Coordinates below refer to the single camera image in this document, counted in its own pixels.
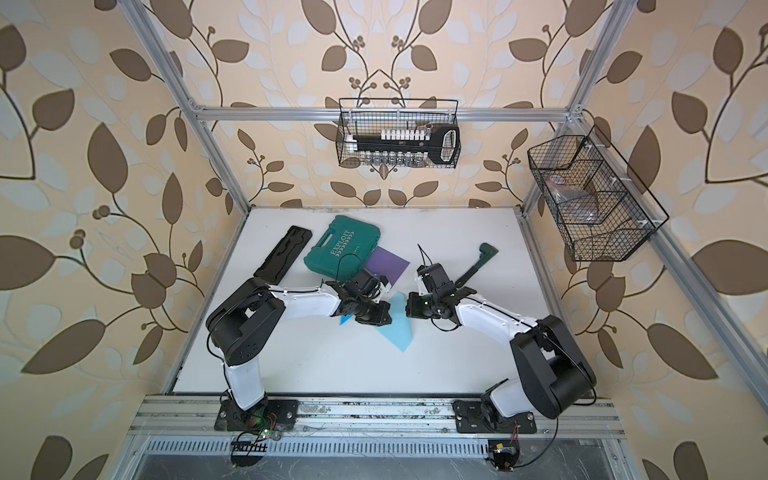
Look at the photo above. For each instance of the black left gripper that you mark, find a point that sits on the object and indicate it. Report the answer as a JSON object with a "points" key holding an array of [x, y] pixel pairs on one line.
{"points": [[380, 319]]}

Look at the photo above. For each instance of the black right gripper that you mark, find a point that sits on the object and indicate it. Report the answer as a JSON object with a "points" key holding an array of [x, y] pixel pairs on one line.
{"points": [[412, 307]]}

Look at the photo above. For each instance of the light blue square paper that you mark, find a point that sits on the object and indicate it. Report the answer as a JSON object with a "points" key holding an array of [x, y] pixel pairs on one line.
{"points": [[399, 331]]}

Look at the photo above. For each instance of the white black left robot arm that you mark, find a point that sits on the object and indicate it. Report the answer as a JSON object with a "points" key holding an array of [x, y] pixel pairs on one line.
{"points": [[242, 325]]}

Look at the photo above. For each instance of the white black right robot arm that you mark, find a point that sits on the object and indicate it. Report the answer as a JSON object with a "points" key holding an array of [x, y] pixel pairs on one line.
{"points": [[552, 373]]}

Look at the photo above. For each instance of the purple square paper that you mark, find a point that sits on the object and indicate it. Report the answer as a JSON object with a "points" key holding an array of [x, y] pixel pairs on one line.
{"points": [[384, 263]]}

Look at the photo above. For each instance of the green plastic tool case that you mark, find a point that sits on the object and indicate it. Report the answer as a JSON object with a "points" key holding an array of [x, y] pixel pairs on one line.
{"points": [[343, 249]]}

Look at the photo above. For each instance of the black foam tool tray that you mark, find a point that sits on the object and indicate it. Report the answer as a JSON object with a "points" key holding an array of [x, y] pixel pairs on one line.
{"points": [[283, 255]]}

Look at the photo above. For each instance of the black socket set holder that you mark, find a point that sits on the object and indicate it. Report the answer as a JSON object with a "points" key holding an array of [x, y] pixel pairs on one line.
{"points": [[436, 143]]}

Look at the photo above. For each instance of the plastic bag in basket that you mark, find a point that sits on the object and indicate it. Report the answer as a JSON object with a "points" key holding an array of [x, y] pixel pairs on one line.
{"points": [[574, 205]]}

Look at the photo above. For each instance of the small circuit board right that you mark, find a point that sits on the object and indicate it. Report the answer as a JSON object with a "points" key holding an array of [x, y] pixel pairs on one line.
{"points": [[503, 455]]}

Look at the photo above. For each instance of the small circuit board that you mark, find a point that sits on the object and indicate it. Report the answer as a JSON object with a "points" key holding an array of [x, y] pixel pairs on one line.
{"points": [[250, 447], [503, 455]]}

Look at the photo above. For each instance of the small circuit board left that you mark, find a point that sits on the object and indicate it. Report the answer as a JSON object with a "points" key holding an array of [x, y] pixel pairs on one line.
{"points": [[250, 447]]}

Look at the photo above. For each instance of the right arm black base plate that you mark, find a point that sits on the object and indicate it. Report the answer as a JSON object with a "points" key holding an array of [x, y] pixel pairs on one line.
{"points": [[476, 417]]}

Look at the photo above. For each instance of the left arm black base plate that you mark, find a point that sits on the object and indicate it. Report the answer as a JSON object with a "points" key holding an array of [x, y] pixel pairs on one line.
{"points": [[280, 414]]}

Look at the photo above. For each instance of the black wire basket rear wall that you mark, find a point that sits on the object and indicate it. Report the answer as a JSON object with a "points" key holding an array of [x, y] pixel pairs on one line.
{"points": [[368, 115]]}

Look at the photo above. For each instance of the black wire basket wall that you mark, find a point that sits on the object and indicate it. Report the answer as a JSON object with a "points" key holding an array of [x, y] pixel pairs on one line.
{"points": [[601, 206], [368, 115]]}

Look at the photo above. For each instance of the black wire basket right wall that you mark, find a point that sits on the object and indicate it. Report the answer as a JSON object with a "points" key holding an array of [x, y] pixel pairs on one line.
{"points": [[601, 206]]}

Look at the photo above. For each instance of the aluminium frame right side rail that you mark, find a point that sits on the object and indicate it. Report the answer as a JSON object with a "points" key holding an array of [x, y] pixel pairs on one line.
{"points": [[675, 349]]}

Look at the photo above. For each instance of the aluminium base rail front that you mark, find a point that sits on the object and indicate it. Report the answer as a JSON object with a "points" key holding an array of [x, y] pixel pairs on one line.
{"points": [[368, 417]]}

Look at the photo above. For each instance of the aluminium frame post right rear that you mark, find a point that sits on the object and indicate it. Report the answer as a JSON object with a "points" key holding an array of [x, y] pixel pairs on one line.
{"points": [[571, 119]]}

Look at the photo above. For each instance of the aluminium frame post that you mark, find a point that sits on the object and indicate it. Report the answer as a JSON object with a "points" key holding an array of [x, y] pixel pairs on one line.
{"points": [[139, 20], [571, 119]]}

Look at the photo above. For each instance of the aluminium frame post left rear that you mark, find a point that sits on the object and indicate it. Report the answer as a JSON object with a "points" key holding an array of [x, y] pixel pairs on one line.
{"points": [[139, 20]]}

